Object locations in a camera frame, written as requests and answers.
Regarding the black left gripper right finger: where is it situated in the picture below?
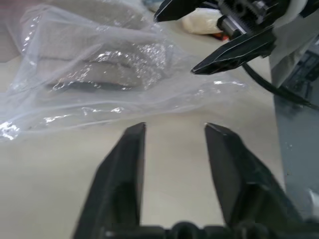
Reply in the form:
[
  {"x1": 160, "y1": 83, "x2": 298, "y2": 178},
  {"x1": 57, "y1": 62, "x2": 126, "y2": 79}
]
[{"x1": 204, "y1": 122, "x2": 305, "y2": 227}]

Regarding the clear plastic bag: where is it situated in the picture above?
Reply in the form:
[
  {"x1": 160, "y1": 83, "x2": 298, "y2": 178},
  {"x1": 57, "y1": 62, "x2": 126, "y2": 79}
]
[{"x1": 0, "y1": 3, "x2": 250, "y2": 143}]

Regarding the cream white soft object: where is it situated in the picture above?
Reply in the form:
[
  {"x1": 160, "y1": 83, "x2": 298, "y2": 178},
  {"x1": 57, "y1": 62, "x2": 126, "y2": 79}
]
[{"x1": 181, "y1": 8, "x2": 222, "y2": 34}]

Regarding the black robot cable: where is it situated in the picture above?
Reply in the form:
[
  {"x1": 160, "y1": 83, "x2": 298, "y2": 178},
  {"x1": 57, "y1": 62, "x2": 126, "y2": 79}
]
[{"x1": 241, "y1": 62, "x2": 319, "y2": 111}]

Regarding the grey metal panel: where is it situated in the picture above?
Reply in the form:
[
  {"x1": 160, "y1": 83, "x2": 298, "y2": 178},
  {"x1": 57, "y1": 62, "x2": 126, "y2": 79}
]
[{"x1": 270, "y1": 27, "x2": 319, "y2": 221}]

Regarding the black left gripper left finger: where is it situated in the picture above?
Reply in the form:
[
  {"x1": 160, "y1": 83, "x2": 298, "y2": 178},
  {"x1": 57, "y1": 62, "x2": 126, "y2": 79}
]
[{"x1": 72, "y1": 121, "x2": 147, "y2": 239}]

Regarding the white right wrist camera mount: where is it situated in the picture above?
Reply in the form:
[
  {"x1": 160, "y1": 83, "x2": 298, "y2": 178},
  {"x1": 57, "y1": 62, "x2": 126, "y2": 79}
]
[{"x1": 274, "y1": 0, "x2": 319, "y2": 28}]

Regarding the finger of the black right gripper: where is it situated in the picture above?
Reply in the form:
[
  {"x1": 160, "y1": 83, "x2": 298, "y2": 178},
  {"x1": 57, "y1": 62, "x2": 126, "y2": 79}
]
[
  {"x1": 153, "y1": 0, "x2": 208, "y2": 23},
  {"x1": 190, "y1": 25, "x2": 277, "y2": 75}
]

